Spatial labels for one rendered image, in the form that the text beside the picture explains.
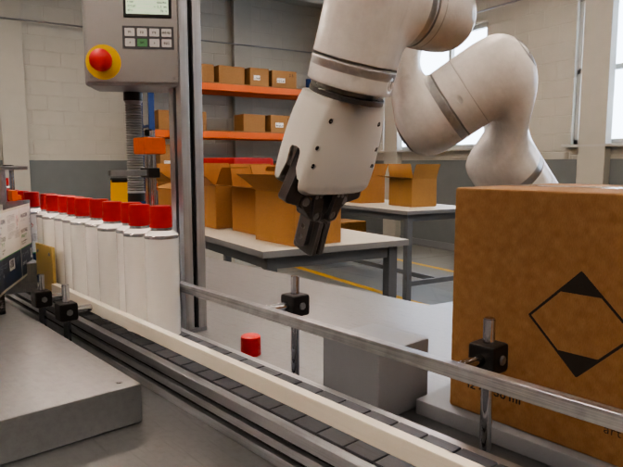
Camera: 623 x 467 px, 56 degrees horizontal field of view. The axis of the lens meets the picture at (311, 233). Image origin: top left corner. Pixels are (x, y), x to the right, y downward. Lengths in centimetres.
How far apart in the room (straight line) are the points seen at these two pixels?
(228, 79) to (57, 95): 227
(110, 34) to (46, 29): 768
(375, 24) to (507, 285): 32
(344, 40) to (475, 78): 43
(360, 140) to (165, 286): 44
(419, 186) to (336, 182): 456
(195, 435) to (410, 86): 59
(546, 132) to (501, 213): 634
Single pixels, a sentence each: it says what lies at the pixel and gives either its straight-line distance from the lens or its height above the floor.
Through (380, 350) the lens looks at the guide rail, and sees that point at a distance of 63.
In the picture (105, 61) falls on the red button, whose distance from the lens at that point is 110.
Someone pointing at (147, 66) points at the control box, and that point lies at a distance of 112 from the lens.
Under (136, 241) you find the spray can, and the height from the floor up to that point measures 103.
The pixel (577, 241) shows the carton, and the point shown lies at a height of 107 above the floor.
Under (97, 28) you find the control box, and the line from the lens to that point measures 114.
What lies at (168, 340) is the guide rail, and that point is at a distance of 84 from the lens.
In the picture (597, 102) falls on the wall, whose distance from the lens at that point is 658.
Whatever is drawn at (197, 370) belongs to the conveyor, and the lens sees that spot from 80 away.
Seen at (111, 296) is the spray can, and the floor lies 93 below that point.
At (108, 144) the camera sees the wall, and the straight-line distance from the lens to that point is 876.
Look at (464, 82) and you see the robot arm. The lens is 95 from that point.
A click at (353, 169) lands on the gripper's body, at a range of 60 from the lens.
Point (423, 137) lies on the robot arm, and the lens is 96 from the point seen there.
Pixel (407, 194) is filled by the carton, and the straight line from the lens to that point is 516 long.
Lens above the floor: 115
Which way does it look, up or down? 7 degrees down
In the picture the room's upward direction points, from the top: straight up
